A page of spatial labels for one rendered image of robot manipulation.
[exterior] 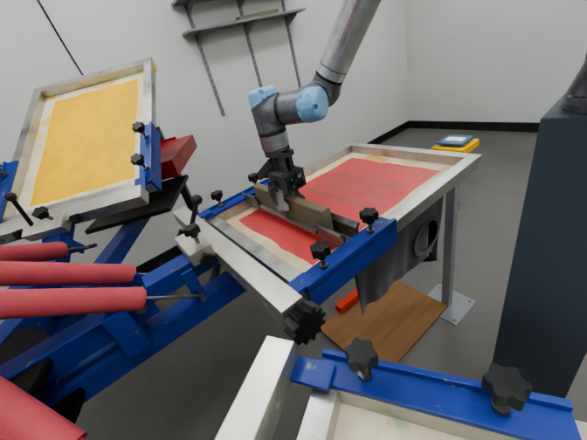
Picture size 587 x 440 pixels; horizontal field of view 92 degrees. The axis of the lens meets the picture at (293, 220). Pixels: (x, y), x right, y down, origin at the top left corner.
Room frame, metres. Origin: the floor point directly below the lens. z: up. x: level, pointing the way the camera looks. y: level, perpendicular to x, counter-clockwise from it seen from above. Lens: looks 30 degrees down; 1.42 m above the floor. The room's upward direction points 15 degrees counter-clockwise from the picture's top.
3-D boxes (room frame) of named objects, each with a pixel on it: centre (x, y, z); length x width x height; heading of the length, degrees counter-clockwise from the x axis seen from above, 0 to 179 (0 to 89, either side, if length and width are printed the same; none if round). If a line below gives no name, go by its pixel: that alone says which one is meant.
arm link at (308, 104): (0.72, -0.10, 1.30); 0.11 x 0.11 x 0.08; 54
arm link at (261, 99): (0.77, -0.01, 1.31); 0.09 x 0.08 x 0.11; 54
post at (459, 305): (1.07, -0.72, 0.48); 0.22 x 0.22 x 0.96; 30
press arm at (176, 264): (0.60, 0.31, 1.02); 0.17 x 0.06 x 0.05; 120
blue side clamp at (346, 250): (0.53, -0.11, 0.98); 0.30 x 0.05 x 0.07; 120
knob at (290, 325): (0.35, 0.03, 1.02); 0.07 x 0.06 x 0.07; 120
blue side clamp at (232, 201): (1.01, 0.17, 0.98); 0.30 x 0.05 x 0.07; 120
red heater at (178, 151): (1.78, 0.75, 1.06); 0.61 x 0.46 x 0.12; 0
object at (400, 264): (0.76, -0.31, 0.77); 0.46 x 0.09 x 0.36; 120
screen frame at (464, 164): (0.89, -0.17, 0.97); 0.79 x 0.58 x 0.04; 120
